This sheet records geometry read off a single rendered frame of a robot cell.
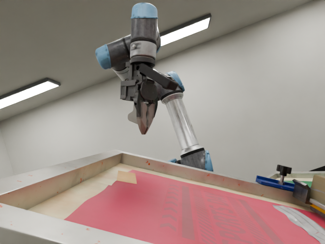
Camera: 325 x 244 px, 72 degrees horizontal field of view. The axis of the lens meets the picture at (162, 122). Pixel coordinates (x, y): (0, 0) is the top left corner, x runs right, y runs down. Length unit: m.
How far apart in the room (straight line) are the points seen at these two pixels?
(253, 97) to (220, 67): 0.84
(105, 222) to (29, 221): 0.12
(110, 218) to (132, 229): 0.04
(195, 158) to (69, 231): 0.81
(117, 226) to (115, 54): 0.56
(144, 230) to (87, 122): 4.37
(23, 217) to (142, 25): 0.54
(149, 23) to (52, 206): 0.50
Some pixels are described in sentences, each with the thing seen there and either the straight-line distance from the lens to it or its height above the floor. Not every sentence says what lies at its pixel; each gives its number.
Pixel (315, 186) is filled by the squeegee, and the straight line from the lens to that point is 0.76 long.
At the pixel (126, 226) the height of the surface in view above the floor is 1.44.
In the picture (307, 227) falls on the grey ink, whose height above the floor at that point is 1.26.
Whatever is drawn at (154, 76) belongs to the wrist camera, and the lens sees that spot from 0.60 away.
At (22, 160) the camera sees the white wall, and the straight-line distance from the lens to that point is 5.36.
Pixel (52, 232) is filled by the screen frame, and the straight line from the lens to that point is 0.23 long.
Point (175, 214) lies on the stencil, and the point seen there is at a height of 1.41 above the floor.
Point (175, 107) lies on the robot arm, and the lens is 1.05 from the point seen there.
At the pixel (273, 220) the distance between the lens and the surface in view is 0.57.
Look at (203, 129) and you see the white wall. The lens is 4.29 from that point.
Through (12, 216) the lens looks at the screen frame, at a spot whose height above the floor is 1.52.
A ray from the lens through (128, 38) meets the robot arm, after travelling 0.77.
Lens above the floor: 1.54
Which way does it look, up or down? 4 degrees up
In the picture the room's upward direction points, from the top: 20 degrees counter-clockwise
